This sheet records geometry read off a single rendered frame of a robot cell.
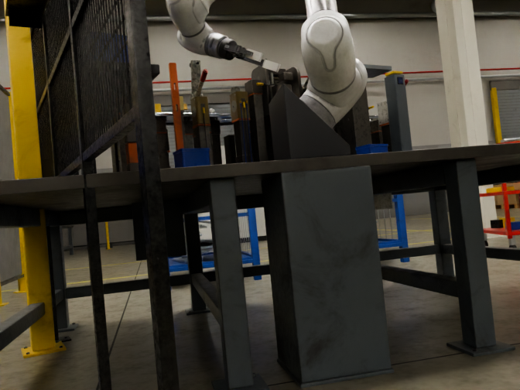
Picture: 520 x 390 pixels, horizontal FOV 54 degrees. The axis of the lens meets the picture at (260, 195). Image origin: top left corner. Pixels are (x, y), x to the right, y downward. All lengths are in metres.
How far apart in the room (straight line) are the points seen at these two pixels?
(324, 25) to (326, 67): 0.12
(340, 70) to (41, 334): 1.80
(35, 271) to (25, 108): 0.76
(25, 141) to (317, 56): 1.54
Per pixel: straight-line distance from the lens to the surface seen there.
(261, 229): 10.43
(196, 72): 2.24
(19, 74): 2.70
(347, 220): 1.64
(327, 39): 1.57
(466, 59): 6.70
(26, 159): 2.62
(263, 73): 2.29
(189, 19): 1.93
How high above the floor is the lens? 0.54
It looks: 2 degrees up
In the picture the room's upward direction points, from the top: 5 degrees counter-clockwise
